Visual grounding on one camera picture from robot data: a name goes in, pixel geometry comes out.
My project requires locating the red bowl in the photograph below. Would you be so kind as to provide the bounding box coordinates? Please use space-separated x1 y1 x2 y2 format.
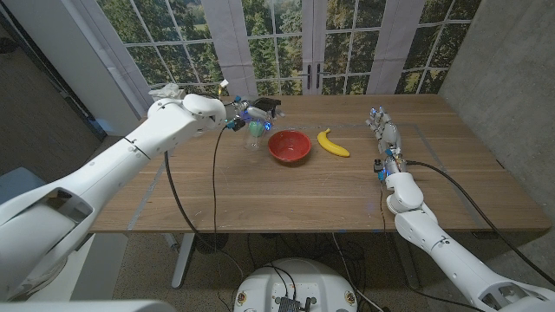
267 129 313 164

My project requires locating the clear spray bottle black trigger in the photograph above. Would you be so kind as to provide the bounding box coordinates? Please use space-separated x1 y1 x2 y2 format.
244 97 285 152

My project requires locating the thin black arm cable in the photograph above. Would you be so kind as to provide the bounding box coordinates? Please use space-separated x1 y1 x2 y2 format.
211 125 231 253
379 180 478 312

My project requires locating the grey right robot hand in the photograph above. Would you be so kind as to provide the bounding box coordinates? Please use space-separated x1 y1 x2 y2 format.
365 106 408 174

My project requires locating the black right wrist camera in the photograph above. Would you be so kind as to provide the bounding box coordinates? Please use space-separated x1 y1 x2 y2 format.
373 159 389 182

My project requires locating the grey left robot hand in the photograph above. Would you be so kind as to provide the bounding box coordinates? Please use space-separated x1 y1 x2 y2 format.
225 95 273 132

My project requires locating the black round floor fan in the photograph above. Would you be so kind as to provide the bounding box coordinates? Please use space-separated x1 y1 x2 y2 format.
193 232 230 255

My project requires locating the white table leg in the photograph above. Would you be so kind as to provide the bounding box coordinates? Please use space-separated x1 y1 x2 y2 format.
171 232 196 289

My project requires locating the yellow toy banana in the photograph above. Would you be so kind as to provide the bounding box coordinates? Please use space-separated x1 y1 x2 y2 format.
317 127 351 159

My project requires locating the white floor platform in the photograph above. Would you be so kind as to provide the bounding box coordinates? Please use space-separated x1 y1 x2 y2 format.
25 233 96 302

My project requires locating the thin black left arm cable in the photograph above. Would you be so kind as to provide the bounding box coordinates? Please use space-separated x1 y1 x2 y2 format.
211 125 231 253

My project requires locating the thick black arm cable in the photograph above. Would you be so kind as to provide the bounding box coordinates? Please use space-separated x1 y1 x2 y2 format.
162 88 245 281
406 160 555 288

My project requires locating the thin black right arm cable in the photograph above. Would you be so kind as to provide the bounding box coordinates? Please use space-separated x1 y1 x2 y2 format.
379 180 478 312

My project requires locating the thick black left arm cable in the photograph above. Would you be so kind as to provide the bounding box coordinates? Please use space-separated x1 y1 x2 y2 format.
162 88 245 281

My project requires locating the white robot torso base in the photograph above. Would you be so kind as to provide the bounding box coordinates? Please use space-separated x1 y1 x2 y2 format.
233 257 359 312

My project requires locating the white tissue box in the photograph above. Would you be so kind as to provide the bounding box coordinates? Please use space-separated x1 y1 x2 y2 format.
147 82 186 101

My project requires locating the printed window backdrop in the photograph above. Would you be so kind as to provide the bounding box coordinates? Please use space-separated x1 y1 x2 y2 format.
69 0 483 98

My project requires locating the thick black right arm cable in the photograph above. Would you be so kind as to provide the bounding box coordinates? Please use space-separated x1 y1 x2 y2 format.
406 160 555 288

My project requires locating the grey table leg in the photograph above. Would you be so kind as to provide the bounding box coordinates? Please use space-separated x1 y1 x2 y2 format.
392 231 421 290

